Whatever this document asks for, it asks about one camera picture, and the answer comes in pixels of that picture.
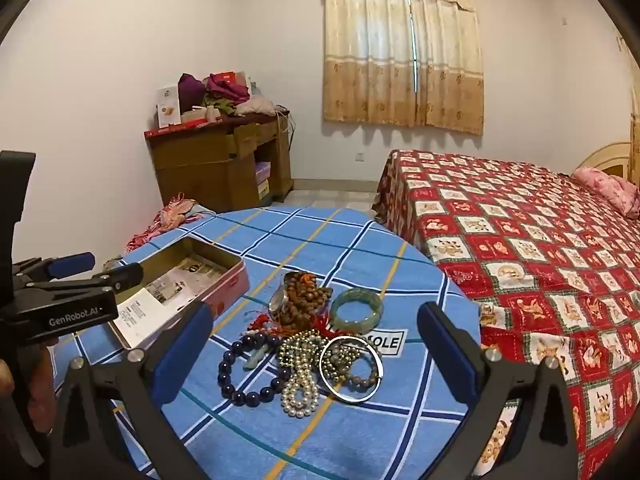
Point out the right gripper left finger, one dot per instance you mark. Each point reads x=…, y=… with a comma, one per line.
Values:
x=86, y=442

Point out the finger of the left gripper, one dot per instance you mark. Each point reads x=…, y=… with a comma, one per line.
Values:
x=100, y=289
x=48, y=269

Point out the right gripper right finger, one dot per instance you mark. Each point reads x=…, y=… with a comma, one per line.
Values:
x=541, y=442

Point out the silver wristwatch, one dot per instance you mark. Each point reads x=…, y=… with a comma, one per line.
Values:
x=277, y=302

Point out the silver bangle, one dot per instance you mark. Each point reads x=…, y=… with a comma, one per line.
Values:
x=351, y=369

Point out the brown wooden bead mala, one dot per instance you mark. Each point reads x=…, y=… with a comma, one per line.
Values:
x=305, y=302

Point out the red tassel coin charm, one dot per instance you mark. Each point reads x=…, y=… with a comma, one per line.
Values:
x=260, y=327

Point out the green jade bangle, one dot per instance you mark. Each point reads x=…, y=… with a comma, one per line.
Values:
x=356, y=310

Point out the person's left hand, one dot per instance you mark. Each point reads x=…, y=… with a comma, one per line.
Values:
x=41, y=402

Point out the pink metal tin box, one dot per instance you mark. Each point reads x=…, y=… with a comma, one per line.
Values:
x=186, y=271

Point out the clothes pile on floor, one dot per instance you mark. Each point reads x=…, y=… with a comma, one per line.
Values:
x=179, y=210

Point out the blue plaid tablecloth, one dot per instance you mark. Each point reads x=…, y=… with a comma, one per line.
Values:
x=399, y=431

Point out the brown wooden desk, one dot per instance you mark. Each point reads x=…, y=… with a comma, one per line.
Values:
x=216, y=163

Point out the white SOLE label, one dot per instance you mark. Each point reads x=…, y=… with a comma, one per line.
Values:
x=389, y=343

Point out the red patchwork bedspread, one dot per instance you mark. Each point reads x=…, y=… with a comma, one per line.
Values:
x=553, y=267

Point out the white product box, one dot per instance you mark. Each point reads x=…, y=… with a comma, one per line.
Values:
x=168, y=106

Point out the clothes pile on desk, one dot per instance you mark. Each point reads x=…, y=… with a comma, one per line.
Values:
x=227, y=96

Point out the pink pillow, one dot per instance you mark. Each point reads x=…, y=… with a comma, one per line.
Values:
x=620, y=193

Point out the wooden headboard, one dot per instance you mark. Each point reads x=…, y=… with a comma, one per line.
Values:
x=620, y=159

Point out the beige patterned curtain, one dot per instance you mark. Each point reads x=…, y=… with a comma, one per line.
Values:
x=404, y=63

